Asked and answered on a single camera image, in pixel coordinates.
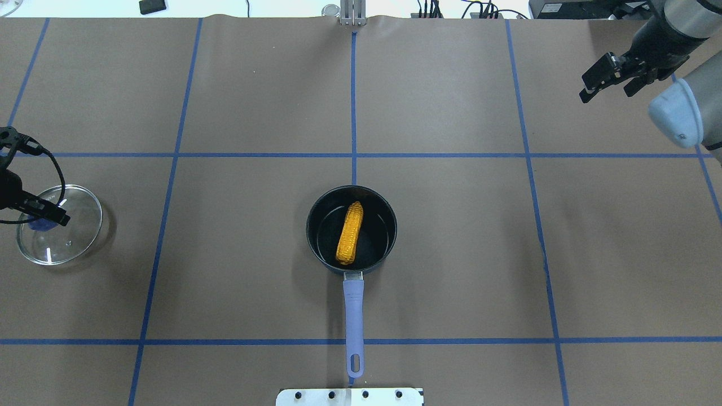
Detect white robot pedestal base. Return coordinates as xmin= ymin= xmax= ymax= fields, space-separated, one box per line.
xmin=275 ymin=387 xmax=425 ymax=405

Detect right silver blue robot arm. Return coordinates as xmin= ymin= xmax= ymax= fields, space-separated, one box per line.
xmin=579 ymin=1 xmax=720 ymax=158

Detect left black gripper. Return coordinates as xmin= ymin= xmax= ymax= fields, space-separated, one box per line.
xmin=1 ymin=169 xmax=70 ymax=226

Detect small black square sensor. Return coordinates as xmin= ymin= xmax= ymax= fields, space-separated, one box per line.
xmin=138 ymin=0 xmax=167 ymax=15

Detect aluminium frame post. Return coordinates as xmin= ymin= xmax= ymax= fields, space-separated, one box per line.
xmin=338 ymin=0 xmax=368 ymax=27

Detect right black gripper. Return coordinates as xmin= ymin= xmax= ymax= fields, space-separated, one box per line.
xmin=579 ymin=20 xmax=692 ymax=103

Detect yellow plastic corn cob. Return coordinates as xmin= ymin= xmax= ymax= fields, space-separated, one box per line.
xmin=335 ymin=201 xmax=364 ymax=266

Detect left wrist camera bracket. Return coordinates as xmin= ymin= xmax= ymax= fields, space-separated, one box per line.
xmin=1 ymin=126 xmax=46 ymax=170

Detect dark blue saucepan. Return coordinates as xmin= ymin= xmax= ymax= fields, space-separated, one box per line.
xmin=305 ymin=185 xmax=398 ymax=381

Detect glass lid purple knob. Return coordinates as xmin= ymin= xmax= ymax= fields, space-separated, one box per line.
xmin=16 ymin=184 xmax=104 ymax=266

